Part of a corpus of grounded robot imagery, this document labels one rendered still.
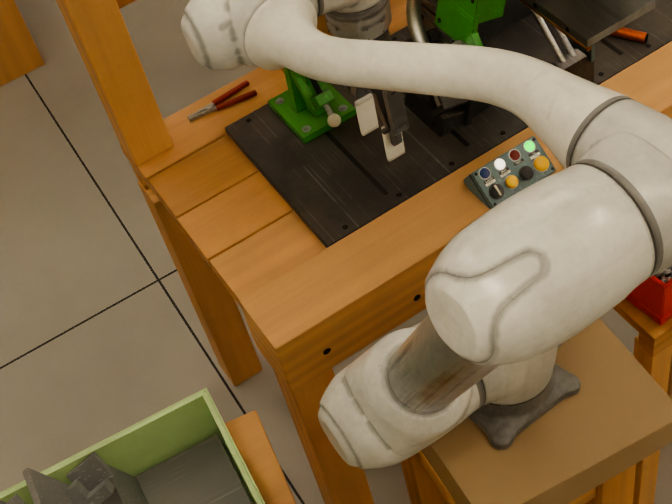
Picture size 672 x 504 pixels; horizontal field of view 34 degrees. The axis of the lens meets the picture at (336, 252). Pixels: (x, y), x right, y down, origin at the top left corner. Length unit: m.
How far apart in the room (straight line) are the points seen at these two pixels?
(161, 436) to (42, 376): 1.38
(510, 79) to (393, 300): 0.92
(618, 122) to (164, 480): 1.12
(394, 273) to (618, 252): 1.04
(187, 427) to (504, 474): 0.55
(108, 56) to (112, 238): 1.37
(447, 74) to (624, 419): 0.76
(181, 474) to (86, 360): 1.34
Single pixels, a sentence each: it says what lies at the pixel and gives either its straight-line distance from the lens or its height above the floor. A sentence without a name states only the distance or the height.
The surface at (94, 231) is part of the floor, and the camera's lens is 3.56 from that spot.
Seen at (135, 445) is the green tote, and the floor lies 0.92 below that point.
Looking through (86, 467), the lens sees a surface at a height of 0.95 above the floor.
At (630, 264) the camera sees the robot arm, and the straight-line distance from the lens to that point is 1.05.
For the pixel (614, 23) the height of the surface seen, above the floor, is 1.13.
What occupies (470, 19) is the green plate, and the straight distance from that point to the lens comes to 2.14.
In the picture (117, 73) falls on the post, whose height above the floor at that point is 1.12.
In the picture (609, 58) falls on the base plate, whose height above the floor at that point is 0.90.
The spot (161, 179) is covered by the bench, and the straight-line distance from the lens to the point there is 2.35.
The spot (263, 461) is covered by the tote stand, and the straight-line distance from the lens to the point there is 2.00.
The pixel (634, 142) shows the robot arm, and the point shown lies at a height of 1.70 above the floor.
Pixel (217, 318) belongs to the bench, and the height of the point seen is 0.30.
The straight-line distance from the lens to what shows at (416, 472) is 2.10.
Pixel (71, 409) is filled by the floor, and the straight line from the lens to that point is 3.19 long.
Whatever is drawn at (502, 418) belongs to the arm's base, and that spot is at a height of 0.96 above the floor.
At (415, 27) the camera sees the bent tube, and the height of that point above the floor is 1.07.
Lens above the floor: 2.50
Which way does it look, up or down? 50 degrees down
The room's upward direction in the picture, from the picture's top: 15 degrees counter-clockwise
